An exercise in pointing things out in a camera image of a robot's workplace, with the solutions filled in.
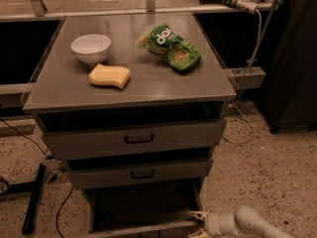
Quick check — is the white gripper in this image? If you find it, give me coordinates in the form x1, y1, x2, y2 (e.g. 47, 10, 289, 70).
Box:
188, 211, 234, 238

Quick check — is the grey bottom drawer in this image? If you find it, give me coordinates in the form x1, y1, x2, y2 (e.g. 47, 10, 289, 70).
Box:
88, 179, 202, 238

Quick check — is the grey drawer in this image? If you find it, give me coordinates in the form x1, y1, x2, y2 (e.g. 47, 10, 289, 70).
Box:
43, 119, 226, 161
68, 158, 213, 189
88, 179, 202, 238

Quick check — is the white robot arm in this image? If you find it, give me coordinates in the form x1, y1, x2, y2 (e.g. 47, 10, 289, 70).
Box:
188, 205, 294, 238

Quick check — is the grey middle drawer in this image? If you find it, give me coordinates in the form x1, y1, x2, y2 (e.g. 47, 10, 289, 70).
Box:
68, 158, 213, 189

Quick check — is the grey drawer cabinet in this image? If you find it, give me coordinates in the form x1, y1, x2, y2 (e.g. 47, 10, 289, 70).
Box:
22, 12, 238, 213

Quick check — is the grey top drawer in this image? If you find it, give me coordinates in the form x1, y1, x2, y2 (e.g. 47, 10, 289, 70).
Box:
43, 119, 226, 161

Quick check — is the black metal stand foot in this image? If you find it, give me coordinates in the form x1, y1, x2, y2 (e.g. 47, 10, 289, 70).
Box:
0, 164, 46, 235

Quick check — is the yellow sponge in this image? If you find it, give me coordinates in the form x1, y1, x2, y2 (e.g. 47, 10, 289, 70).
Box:
88, 63, 131, 89

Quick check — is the green chip bag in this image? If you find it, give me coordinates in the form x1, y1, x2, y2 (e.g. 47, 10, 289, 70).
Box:
138, 23, 201, 72

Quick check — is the white bowl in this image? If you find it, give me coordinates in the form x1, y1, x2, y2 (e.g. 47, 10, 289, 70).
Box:
70, 34, 112, 65

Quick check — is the grey metal rail frame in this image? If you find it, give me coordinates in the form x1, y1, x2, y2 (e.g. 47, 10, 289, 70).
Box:
0, 0, 273, 84

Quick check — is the black floor cable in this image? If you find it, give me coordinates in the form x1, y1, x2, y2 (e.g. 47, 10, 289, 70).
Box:
0, 117, 75, 238

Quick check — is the white cable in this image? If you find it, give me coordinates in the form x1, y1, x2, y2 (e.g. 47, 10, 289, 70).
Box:
221, 9, 264, 146

